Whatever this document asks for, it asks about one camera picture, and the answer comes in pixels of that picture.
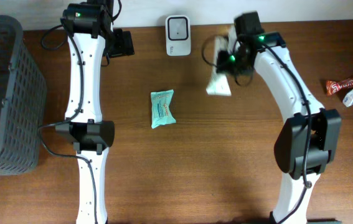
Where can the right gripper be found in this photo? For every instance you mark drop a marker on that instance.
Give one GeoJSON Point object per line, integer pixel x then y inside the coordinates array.
{"type": "Point", "coordinates": [222, 68]}

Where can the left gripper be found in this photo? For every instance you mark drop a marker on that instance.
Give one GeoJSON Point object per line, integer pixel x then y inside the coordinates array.
{"type": "Point", "coordinates": [124, 43]}

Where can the white tube with brown cap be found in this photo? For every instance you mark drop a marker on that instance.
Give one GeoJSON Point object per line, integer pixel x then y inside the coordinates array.
{"type": "Point", "coordinates": [218, 84]}

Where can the teal snack packet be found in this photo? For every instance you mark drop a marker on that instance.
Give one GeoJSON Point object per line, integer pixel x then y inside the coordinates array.
{"type": "Point", "coordinates": [161, 113]}

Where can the orange-brown chocolate bar wrapper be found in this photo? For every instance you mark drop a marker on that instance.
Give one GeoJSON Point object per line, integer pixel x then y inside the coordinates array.
{"type": "Point", "coordinates": [333, 87]}

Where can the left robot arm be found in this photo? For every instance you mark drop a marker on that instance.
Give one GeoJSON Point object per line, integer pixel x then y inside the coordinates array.
{"type": "Point", "coordinates": [92, 39]}

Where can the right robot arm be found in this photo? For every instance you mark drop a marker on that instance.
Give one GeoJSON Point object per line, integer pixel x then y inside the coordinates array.
{"type": "Point", "coordinates": [308, 139]}

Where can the white barcode scanner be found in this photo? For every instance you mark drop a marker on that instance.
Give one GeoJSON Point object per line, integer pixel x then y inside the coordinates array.
{"type": "Point", "coordinates": [178, 35]}

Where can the grey plastic mesh basket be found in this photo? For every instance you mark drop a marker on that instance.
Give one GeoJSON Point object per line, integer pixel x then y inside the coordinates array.
{"type": "Point", "coordinates": [23, 92]}

